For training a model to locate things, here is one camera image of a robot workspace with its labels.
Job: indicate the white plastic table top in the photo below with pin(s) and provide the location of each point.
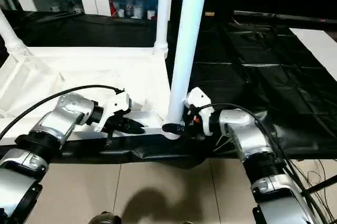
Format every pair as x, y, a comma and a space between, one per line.
79, 69

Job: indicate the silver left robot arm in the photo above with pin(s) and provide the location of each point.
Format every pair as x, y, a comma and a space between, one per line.
65, 113

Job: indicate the black plastic mat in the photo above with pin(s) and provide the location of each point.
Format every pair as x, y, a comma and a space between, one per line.
263, 76

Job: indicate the grey robot lower body part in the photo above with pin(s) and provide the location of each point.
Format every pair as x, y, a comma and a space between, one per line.
105, 218

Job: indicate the small yellow label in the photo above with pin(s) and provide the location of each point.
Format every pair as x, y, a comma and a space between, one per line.
209, 13

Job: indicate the black metal table leg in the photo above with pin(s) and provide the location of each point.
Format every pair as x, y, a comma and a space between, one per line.
321, 183

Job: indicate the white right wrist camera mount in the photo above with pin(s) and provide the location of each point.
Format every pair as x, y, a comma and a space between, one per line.
201, 100

